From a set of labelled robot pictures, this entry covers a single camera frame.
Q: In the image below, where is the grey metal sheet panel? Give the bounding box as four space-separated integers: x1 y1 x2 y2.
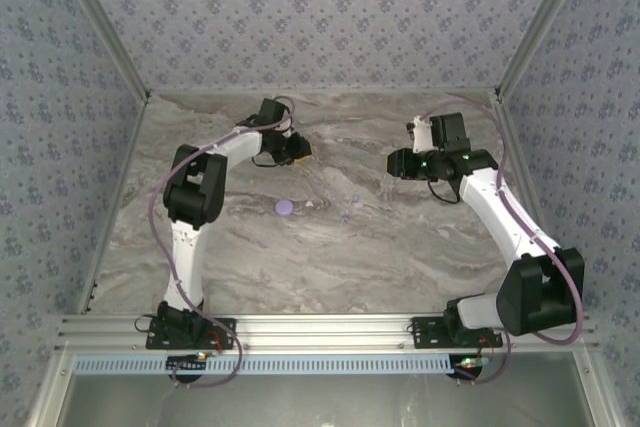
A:
59 371 599 427

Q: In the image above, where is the aluminium table side rail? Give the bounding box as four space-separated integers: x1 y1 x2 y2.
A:
489 89 571 311
77 94 151 316

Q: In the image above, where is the aluminium mounting rail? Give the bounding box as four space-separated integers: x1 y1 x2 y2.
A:
54 311 600 352

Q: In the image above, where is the light blue slotted cable duct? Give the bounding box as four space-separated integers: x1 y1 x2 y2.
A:
73 354 456 377

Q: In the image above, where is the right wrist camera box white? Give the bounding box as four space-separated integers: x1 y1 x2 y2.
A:
407 115 434 153

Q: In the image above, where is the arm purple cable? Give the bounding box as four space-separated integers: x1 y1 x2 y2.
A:
419 99 586 386
149 95 297 389

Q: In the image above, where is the aluminium corner post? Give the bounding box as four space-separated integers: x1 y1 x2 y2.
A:
494 0 596 98
49 0 152 99

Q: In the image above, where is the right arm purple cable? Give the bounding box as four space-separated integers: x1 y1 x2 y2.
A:
419 99 586 386

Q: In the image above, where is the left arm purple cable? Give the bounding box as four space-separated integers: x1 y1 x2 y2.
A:
149 95 297 389

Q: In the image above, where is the aluminium frame leg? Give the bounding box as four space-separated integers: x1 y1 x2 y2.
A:
572 350 626 427
27 351 76 427

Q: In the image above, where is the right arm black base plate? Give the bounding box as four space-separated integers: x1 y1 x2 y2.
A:
410 315 504 350

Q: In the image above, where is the thin aluminium table edge strip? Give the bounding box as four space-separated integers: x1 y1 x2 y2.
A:
149 88 496 96

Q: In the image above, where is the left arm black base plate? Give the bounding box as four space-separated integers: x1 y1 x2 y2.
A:
145 317 237 351

